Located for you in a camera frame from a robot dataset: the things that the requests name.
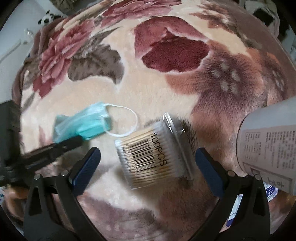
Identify teal surgical face mask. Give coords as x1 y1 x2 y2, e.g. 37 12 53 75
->
53 101 139 143

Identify person's left hand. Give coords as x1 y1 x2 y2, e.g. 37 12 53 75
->
4 187 29 221

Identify white blue tissue pack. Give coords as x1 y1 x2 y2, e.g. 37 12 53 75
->
225 182 279 229

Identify white plastic bottle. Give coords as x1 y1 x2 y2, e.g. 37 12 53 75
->
236 97 296 195

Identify cotton swab pack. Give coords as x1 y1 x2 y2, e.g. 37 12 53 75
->
115 113 195 189

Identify floral plush blanket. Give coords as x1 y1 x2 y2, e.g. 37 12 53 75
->
11 1 295 240

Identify pile of clothes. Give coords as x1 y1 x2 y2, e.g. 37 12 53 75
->
238 0 280 37

